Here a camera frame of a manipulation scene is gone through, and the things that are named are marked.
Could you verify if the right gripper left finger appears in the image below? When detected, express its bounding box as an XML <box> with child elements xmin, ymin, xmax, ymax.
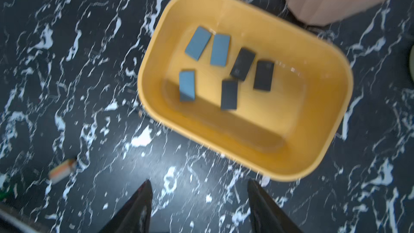
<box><xmin>100</xmin><ymin>180</ymin><xmax>153</xmax><ymax>233</ymax></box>

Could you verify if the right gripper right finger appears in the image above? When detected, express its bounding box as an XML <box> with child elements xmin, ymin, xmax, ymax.
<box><xmin>248</xmin><ymin>180</ymin><xmax>303</xmax><ymax>233</ymax></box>

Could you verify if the black eraser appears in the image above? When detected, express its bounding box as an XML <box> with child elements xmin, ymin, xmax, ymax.
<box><xmin>253</xmin><ymin>60</ymin><xmax>275</xmax><ymax>92</ymax></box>
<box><xmin>221</xmin><ymin>80</ymin><xmax>238</xmax><ymax>110</ymax></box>
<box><xmin>230</xmin><ymin>47</ymin><xmax>256</xmax><ymax>81</ymax></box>

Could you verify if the blue eraser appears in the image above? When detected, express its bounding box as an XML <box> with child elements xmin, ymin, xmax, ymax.
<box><xmin>210</xmin><ymin>33</ymin><xmax>231</xmax><ymax>67</ymax></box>
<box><xmin>185</xmin><ymin>27</ymin><xmax>212</xmax><ymax>61</ymax></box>
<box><xmin>179</xmin><ymin>70</ymin><xmax>196</xmax><ymax>102</ymax></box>

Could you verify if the yellow storage box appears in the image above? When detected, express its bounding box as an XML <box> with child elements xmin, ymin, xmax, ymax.
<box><xmin>138</xmin><ymin>0</ymin><xmax>354</xmax><ymax>182</ymax></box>

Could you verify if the orange white eraser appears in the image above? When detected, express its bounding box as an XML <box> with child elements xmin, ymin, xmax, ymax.
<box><xmin>48</xmin><ymin>159</ymin><xmax>77</xmax><ymax>184</ymax></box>

